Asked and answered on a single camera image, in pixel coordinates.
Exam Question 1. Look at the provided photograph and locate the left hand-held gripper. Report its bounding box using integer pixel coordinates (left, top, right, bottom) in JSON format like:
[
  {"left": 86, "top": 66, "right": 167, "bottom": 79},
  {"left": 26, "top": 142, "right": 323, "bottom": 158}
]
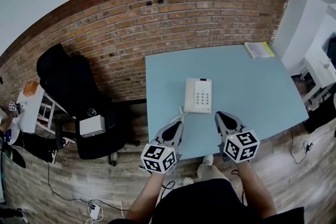
[{"left": 140, "top": 120, "right": 184, "bottom": 174}]

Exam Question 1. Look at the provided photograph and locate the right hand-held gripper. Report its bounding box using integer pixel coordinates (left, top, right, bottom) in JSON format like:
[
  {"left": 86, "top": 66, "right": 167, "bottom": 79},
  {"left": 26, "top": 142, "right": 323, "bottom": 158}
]
[{"left": 214, "top": 111, "right": 260, "bottom": 164}]

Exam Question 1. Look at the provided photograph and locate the person's right forearm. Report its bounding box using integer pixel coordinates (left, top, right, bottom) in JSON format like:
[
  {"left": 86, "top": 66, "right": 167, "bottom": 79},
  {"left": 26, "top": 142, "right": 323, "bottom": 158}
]
[{"left": 237, "top": 161, "right": 276, "bottom": 215}]

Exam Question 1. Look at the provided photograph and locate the person's left forearm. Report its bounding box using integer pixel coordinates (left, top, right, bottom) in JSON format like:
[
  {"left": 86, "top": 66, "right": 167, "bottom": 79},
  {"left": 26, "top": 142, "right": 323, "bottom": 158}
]
[{"left": 125, "top": 172, "right": 165, "bottom": 220}]

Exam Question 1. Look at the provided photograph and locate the white telephone base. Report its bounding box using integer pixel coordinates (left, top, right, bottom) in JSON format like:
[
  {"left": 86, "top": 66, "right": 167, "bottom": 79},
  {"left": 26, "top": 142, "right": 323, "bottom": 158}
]
[{"left": 183, "top": 77, "right": 213, "bottom": 114}]

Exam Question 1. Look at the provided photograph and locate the person's right shoe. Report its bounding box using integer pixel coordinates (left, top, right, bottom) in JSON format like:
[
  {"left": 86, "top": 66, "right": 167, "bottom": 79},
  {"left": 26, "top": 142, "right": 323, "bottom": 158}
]
[{"left": 196, "top": 154, "right": 215, "bottom": 179}]

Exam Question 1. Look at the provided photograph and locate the person's black clothing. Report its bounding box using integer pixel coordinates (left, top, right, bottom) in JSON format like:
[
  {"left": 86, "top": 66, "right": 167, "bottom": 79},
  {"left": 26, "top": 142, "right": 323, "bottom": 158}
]
[{"left": 107, "top": 178, "right": 305, "bottom": 224}]

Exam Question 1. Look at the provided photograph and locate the white box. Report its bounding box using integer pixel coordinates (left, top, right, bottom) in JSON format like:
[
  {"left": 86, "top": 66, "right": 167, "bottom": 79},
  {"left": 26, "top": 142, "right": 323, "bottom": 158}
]
[{"left": 79, "top": 115, "right": 106, "bottom": 138}]

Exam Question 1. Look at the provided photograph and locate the yellow-edged book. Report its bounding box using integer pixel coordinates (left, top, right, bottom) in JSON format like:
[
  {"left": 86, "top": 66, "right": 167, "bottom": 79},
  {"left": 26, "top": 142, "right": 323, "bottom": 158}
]
[{"left": 244, "top": 41, "right": 276, "bottom": 60}]

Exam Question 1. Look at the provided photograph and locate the white power strip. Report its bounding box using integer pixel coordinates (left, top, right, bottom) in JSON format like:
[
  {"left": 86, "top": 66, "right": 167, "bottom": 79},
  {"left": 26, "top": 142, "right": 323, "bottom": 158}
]
[{"left": 88, "top": 203, "right": 102, "bottom": 220}]

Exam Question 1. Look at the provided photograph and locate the white desk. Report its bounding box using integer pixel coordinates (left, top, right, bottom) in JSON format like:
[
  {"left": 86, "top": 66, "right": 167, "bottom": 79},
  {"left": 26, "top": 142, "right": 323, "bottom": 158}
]
[{"left": 299, "top": 56, "right": 336, "bottom": 111}]

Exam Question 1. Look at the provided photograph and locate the black office chair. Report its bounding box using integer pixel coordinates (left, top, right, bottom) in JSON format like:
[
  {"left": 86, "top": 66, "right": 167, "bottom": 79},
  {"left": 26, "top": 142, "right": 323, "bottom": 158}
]
[{"left": 36, "top": 43, "right": 141, "bottom": 166}]

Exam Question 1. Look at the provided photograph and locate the black backpack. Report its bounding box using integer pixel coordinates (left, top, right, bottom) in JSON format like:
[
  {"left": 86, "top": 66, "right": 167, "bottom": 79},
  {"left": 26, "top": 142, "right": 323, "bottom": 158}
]
[{"left": 327, "top": 33, "right": 336, "bottom": 63}]

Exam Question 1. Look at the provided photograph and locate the small white side table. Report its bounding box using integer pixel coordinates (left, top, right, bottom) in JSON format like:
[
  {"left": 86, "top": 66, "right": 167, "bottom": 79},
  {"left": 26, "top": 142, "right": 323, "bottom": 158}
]
[{"left": 15, "top": 83, "right": 77, "bottom": 134}]

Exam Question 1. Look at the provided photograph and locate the orange box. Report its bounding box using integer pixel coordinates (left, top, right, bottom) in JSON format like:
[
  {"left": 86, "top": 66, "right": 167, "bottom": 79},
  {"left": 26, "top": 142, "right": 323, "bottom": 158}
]
[{"left": 23, "top": 81, "right": 37, "bottom": 97}]

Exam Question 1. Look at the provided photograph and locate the black cable with plug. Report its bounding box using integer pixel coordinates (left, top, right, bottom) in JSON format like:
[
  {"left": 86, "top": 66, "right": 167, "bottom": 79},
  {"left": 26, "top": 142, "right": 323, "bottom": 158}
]
[{"left": 290, "top": 127, "right": 336, "bottom": 165}]

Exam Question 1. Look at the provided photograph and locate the white cable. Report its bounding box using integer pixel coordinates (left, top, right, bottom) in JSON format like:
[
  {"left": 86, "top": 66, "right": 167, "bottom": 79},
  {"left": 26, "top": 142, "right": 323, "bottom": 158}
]
[{"left": 83, "top": 215, "right": 104, "bottom": 224}]

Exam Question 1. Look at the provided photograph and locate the long black floor cable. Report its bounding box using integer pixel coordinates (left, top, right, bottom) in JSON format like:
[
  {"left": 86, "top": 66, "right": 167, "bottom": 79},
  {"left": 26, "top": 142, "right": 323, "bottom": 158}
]
[{"left": 47, "top": 162, "right": 129, "bottom": 212}]

